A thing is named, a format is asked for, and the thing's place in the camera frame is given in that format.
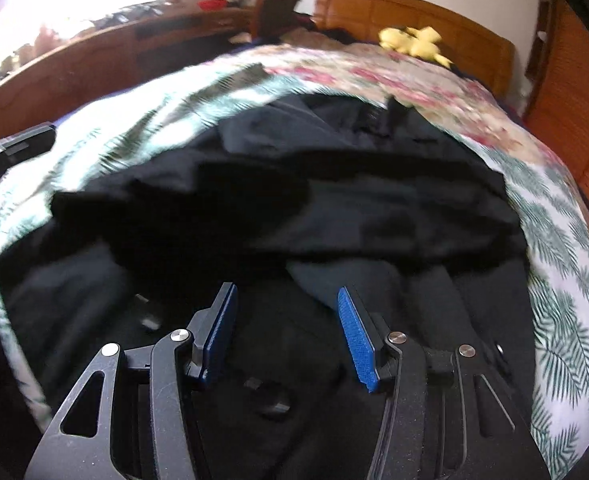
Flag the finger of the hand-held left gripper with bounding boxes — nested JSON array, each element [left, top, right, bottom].
[[0, 122, 58, 173]]

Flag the wooden slatted wardrobe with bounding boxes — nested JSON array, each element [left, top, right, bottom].
[[524, 0, 589, 231]]

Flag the wooden bed headboard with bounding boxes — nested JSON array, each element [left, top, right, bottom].
[[314, 0, 517, 96]]

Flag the black double-breasted coat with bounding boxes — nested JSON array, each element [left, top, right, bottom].
[[0, 92, 540, 480]]

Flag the black clutter pile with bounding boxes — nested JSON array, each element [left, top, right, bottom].
[[89, 2, 165, 23]]

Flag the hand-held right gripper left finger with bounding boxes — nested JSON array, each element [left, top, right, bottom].
[[24, 281, 240, 480]]

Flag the narrow dark open shelf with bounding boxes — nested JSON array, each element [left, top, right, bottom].
[[531, 0, 562, 86]]

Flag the yellow plush toy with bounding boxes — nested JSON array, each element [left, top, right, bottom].
[[378, 25, 452, 67]]

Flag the dark wooden chair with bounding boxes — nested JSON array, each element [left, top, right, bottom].
[[253, 0, 302, 43]]

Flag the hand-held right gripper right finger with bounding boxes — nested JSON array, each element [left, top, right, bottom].
[[337, 286, 552, 480]]

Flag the long wooden desk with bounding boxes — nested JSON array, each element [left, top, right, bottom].
[[0, 2, 255, 146]]

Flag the floral quilt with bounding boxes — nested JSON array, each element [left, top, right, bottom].
[[252, 27, 550, 161]]

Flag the bed with leaf-pattern cover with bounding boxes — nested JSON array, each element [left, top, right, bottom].
[[0, 57, 589, 476]]

